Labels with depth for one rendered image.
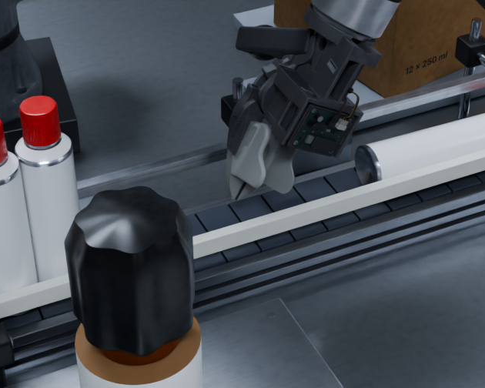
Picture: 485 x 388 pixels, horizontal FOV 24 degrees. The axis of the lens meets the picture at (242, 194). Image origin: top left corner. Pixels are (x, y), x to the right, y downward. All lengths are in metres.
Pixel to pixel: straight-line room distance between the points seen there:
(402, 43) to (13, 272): 0.58
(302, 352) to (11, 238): 0.28
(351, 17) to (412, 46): 0.39
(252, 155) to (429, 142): 0.22
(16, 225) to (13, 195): 0.03
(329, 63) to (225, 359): 0.29
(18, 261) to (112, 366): 0.30
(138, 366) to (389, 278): 0.48
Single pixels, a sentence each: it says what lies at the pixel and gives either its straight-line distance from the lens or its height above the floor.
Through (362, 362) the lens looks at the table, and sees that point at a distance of 1.10.
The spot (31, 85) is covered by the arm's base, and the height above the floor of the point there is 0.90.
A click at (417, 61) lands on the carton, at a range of 1.43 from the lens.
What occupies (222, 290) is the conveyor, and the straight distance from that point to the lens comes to 1.13.
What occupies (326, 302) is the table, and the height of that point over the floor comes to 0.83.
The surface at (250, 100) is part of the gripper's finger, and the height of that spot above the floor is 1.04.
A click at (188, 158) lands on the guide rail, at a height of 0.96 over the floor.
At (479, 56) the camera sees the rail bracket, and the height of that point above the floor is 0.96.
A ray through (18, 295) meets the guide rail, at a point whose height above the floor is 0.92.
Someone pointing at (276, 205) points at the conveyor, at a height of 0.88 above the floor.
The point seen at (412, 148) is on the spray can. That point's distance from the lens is 1.21.
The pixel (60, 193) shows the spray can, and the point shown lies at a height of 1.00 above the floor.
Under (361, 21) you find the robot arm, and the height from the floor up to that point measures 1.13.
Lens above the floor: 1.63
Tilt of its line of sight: 38 degrees down
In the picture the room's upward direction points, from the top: straight up
